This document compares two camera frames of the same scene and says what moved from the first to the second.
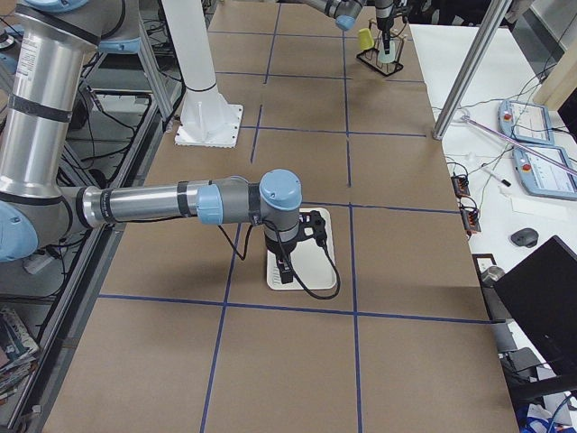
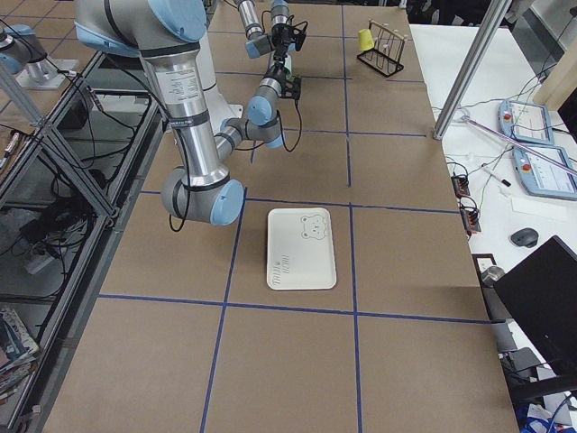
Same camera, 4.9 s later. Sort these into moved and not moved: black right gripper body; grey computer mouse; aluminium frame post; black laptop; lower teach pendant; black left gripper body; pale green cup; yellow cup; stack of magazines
Moved: pale green cup; black right gripper body; black left gripper body
Not moved: aluminium frame post; lower teach pendant; grey computer mouse; yellow cup; stack of magazines; black laptop
